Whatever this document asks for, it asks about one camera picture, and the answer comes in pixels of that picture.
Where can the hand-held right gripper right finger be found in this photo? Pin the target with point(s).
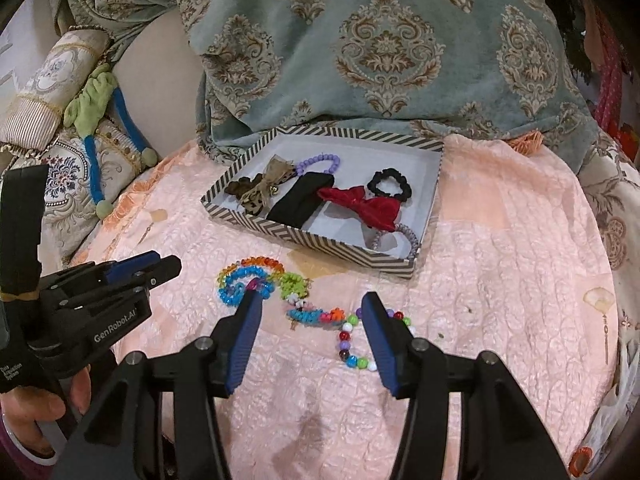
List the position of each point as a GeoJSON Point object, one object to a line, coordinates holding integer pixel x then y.
{"type": "Point", "coordinates": [380, 345]}

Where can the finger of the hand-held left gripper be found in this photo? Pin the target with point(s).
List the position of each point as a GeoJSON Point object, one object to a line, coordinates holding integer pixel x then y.
{"type": "Point", "coordinates": [130, 266]}
{"type": "Point", "coordinates": [162, 269]}

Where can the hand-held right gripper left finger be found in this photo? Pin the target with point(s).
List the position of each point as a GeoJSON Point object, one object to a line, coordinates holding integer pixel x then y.
{"type": "Point", "coordinates": [245, 340]}

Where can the brown scrunchie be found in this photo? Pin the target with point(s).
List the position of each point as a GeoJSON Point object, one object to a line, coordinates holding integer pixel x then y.
{"type": "Point", "coordinates": [235, 189]}

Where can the beige leopard ribbon bow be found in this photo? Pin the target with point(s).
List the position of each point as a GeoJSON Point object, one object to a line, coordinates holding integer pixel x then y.
{"type": "Point", "coordinates": [260, 195]}

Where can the red velvet bow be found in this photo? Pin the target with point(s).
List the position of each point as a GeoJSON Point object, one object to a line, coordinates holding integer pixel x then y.
{"type": "Point", "coordinates": [370, 207]}

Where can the black headband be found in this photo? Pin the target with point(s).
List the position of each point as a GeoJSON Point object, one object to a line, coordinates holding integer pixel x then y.
{"type": "Point", "coordinates": [300, 200]}

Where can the striped cardboard box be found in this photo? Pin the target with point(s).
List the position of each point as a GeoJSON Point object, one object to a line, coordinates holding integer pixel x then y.
{"type": "Point", "coordinates": [355, 175]}

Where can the black scrunchie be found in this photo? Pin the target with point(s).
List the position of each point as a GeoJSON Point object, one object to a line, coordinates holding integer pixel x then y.
{"type": "Point", "coordinates": [387, 172]}

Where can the person's left hand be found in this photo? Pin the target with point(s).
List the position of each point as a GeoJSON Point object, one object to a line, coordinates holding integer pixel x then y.
{"type": "Point", "coordinates": [30, 410]}

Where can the embroidered floral cushion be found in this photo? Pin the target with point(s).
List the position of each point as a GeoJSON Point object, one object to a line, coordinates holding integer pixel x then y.
{"type": "Point", "coordinates": [65, 175]}

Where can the pink quilted bedspread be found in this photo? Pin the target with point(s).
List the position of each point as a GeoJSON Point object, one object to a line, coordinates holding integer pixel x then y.
{"type": "Point", "coordinates": [500, 285]}

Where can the green and blue plush toy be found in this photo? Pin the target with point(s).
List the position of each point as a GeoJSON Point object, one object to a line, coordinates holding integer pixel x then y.
{"type": "Point", "coordinates": [92, 100]}

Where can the cream bolster cushion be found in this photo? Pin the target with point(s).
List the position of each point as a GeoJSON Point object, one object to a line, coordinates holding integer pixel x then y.
{"type": "Point", "coordinates": [45, 80]}

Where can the beige floral cloth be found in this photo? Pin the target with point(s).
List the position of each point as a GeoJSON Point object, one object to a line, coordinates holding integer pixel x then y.
{"type": "Point", "coordinates": [612, 230]}

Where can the blue damask blanket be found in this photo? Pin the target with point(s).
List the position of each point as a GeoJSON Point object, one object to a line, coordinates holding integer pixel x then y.
{"type": "Point", "coordinates": [390, 45]}

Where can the red patterned cloth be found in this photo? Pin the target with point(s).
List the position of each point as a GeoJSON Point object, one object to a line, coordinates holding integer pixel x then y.
{"type": "Point", "coordinates": [610, 85]}

